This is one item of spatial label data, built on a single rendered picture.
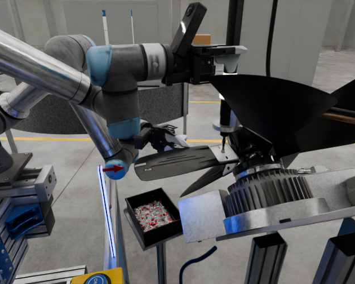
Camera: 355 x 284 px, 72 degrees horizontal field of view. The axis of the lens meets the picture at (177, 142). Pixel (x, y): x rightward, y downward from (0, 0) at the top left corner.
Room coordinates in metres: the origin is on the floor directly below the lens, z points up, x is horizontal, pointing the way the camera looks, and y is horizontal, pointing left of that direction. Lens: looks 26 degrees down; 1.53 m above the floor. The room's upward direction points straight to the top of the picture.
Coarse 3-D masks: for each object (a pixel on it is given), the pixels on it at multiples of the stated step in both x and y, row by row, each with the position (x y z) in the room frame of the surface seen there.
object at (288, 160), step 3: (273, 150) 0.74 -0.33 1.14; (273, 153) 0.75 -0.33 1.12; (294, 153) 0.84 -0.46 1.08; (297, 153) 0.85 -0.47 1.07; (285, 156) 0.80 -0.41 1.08; (288, 156) 0.82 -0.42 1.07; (291, 156) 0.83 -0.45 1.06; (294, 156) 0.84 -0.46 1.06; (282, 159) 0.80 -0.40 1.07; (285, 159) 0.81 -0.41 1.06; (288, 159) 0.83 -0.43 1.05; (291, 159) 0.84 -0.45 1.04; (285, 162) 0.82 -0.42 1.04; (288, 162) 0.83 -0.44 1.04; (291, 162) 0.85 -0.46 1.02; (285, 165) 0.83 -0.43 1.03; (288, 165) 0.85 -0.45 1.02; (285, 168) 0.84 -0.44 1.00
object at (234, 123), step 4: (232, 112) 0.60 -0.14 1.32; (232, 116) 0.60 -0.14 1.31; (216, 120) 0.66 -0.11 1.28; (232, 120) 0.60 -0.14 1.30; (236, 120) 0.60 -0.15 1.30; (212, 124) 0.63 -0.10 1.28; (216, 124) 0.62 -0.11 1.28; (232, 124) 0.60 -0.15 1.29; (236, 124) 0.60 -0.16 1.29; (240, 124) 0.62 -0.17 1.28; (216, 128) 0.61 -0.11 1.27; (220, 128) 0.60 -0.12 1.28; (224, 128) 0.60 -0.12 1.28; (228, 128) 0.60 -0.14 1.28; (232, 128) 0.60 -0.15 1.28; (236, 128) 0.61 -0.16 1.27
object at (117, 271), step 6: (102, 270) 0.34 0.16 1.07; (108, 270) 0.34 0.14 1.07; (114, 270) 0.34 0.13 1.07; (120, 270) 0.34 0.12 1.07; (78, 276) 0.32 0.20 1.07; (84, 276) 0.32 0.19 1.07; (90, 276) 0.32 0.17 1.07; (108, 276) 0.32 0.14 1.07; (114, 276) 0.32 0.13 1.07; (120, 276) 0.32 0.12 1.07; (72, 282) 0.31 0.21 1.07; (78, 282) 0.31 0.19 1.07; (84, 282) 0.31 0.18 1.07; (108, 282) 0.31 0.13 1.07; (114, 282) 0.31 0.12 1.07; (120, 282) 0.31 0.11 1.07
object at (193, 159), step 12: (144, 156) 0.68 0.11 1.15; (156, 156) 0.64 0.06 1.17; (168, 156) 0.62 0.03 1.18; (180, 156) 0.61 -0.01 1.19; (192, 156) 0.61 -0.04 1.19; (204, 156) 0.60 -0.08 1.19; (156, 168) 0.55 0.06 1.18; (168, 168) 0.55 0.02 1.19; (180, 168) 0.55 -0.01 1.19; (192, 168) 0.55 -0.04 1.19; (204, 168) 0.55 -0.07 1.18; (144, 180) 0.48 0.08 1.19
